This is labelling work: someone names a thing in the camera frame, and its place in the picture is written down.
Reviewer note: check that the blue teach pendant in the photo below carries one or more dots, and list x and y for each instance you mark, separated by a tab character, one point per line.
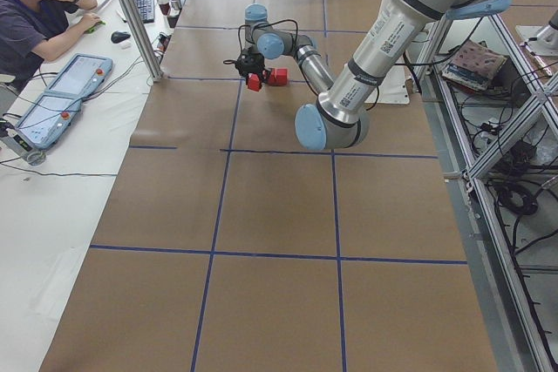
47	120
81	76

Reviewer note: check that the red cube block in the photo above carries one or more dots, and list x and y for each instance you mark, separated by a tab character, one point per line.
270	77
282	76

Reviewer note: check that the black computer mouse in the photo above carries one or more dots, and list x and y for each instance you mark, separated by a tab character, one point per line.
118	37

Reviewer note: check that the aluminium side frame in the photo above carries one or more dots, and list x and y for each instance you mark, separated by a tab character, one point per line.
500	146

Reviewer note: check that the upper blue teach pendant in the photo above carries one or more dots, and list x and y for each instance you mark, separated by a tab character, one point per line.
81	76

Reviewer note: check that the lower blue teach pendant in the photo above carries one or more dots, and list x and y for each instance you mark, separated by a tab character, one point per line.
47	120

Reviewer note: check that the aluminium frame post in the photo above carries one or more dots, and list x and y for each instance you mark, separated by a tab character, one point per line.
141	38

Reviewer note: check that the stack of books and cloth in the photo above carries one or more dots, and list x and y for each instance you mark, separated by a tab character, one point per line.
473	66

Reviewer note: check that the person in dark shirt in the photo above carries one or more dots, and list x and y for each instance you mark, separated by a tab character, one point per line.
35	31

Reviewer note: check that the metal cup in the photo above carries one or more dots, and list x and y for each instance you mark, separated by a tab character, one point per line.
175	4

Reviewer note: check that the red cube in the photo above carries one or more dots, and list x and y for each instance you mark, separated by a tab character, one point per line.
253	82

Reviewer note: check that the brown paper table cover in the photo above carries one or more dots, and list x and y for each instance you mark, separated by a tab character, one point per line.
225	246

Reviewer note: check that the black keyboard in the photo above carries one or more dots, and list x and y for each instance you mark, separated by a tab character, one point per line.
146	10

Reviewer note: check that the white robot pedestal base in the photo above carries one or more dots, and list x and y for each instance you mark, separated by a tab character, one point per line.
393	90

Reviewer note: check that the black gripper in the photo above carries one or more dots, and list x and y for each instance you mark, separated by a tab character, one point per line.
252	66

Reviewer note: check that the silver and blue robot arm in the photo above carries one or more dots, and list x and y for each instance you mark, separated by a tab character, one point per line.
338	118

